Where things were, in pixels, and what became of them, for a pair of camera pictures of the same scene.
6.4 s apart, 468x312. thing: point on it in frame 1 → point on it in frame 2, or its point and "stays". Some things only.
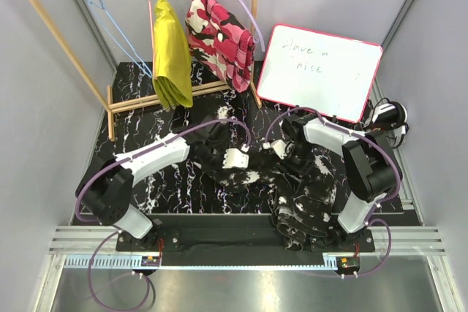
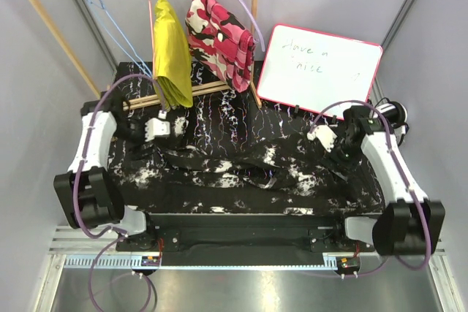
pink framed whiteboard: (329, 74) stays
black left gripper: (218, 166) → (142, 123)
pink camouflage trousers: (217, 38) stays
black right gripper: (300, 172) → (338, 140)
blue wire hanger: (116, 33) stays
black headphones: (391, 115) stays
